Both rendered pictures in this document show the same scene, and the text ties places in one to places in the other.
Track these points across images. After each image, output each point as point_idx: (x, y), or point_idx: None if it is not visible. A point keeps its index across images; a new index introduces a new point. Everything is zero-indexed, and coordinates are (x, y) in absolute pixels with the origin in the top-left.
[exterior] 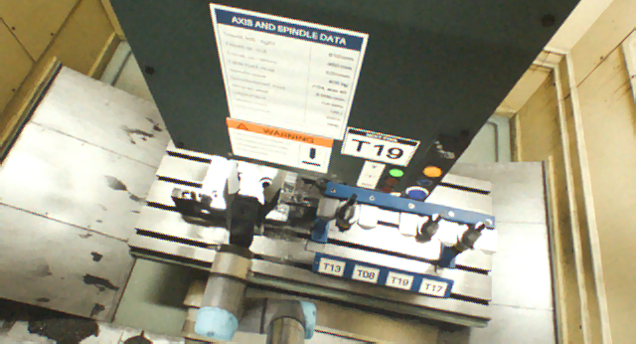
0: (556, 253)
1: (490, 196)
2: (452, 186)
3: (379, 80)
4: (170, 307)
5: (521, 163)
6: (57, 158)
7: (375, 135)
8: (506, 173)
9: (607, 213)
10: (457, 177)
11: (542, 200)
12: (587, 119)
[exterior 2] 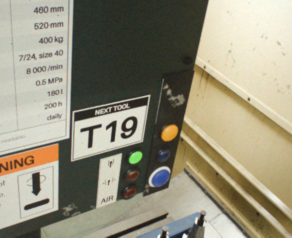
0: (248, 226)
1: (171, 216)
2: (136, 228)
3: (95, 16)
4: None
5: (170, 181)
6: None
7: (105, 109)
8: (166, 195)
9: (259, 166)
10: (135, 217)
11: (205, 197)
12: (194, 116)
